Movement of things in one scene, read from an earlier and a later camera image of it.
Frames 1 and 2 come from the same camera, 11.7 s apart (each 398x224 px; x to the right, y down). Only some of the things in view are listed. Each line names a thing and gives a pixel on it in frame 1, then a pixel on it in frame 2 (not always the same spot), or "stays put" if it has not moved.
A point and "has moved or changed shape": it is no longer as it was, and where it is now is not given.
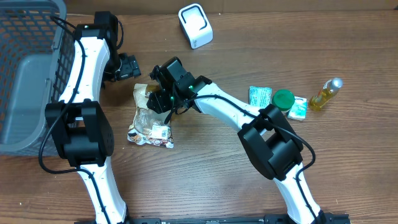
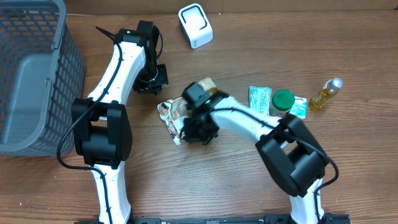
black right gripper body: (168, 101) -> (198, 132)
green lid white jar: (284, 99) stays put
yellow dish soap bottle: (329, 89) stays put
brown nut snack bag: (148, 126) has moved or changed shape
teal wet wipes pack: (260, 96) stays put
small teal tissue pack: (299, 109) stays put
